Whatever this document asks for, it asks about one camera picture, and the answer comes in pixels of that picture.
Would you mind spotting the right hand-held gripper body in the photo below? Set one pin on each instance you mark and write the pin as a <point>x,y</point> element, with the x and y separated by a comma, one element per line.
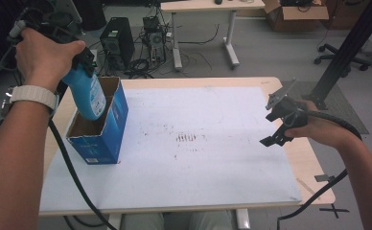
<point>289,110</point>

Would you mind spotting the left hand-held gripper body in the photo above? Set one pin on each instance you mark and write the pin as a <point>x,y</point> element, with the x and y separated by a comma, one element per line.
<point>59,27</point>

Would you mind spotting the blue bottle with white cap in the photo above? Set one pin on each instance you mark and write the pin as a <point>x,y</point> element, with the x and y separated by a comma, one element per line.
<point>88,96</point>

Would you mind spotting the blue cardboard box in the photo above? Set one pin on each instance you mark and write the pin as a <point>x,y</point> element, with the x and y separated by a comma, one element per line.
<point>107,140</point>

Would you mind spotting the person's left hand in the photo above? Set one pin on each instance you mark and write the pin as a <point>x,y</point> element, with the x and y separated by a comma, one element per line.
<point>43,57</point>

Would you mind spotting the person's right hand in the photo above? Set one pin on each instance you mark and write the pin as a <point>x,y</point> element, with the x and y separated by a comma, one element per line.
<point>324,131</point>

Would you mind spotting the small white power supply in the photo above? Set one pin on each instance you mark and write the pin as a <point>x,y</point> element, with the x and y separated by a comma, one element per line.
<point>95,68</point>

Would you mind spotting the black computer tower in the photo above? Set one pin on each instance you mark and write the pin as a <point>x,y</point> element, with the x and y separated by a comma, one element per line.
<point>117,41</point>

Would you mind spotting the grey floor mat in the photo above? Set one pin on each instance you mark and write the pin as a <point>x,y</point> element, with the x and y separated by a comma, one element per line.
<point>340,105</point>

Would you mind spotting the grey tape piece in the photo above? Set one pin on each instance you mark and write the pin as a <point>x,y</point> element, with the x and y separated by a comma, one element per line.
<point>323,178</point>

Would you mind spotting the wristwatch with white band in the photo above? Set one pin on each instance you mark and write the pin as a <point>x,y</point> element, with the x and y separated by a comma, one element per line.
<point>34,95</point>

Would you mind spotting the black office chair base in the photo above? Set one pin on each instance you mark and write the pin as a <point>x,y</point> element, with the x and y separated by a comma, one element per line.
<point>337,57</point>

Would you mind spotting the open grey computer case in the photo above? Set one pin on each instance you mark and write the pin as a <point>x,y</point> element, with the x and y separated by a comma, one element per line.
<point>155,41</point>

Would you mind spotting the white table leg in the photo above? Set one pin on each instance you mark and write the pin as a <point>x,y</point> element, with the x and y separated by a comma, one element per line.
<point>243,220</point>

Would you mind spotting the white table mat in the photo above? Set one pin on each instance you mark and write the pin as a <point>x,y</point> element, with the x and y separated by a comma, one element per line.
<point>190,172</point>

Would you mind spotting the open brown cardboard box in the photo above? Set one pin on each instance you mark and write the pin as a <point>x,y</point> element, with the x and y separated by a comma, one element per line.
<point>297,17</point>

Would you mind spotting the black computer mouse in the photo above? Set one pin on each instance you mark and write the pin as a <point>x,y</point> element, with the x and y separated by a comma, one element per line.
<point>218,1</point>

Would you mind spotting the white desk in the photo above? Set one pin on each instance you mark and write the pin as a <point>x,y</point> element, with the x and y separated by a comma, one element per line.
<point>206,6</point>

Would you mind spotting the black metal stand post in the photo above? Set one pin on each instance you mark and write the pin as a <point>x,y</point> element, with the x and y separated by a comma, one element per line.
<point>344,54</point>

